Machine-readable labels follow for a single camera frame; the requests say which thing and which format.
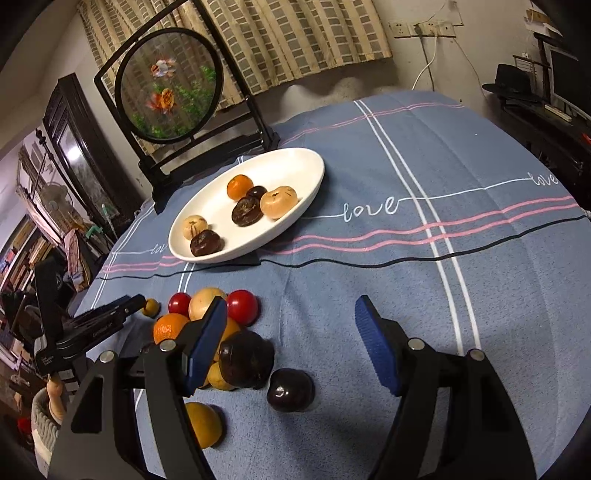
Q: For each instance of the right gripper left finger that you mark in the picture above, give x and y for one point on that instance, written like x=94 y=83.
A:
x=99 y=437

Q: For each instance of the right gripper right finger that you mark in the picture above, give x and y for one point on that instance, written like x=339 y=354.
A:
x=483 y=439

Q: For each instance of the orange tangerine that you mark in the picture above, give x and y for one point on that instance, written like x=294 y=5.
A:
x=168 y=326

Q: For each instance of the red cherry tomato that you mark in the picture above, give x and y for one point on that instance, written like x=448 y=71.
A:
x=243 y=307
x=179 y=304

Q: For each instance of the small yellow fruit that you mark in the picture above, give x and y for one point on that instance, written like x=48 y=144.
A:
x=215 y=379

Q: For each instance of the beige round fruit back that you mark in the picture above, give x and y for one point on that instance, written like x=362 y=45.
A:
x=200 y=302

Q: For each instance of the large dark fruit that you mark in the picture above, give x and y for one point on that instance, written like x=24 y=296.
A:
x=246 y=360

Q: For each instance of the dark round fruit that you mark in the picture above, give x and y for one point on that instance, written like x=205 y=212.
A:
x=290 y=390

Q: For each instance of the dark brown fruit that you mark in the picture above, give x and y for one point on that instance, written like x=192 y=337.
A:
x=246 y=212

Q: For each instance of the dark small fruit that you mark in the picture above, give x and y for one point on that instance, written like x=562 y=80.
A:
x=256 y=192

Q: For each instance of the large beige apple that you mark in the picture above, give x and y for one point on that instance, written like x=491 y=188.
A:
x=274 y=204

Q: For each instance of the yellow orange fruit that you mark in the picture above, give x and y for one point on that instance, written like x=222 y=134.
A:
x=231 y=328

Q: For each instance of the dark maroon fruit front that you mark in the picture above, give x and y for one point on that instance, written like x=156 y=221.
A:
x=205 y=242

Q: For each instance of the person left hand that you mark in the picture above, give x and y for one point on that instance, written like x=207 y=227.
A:
x=54 y=390

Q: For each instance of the dark wooden cabinet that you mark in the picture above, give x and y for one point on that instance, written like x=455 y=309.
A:
x=86 y=158

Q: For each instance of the blue striped tablecloth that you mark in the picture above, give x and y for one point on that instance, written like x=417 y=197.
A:
x=449 y=225

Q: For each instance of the round fish screen stand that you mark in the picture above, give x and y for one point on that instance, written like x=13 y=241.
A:
x=181 y=102

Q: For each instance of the white oval plate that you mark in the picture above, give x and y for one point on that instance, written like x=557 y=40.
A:
x=299 y=168

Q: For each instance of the black hat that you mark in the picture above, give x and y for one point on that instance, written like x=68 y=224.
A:
x=511 y=82

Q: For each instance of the white wall power strip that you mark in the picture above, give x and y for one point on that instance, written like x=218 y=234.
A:
x=430 y=28

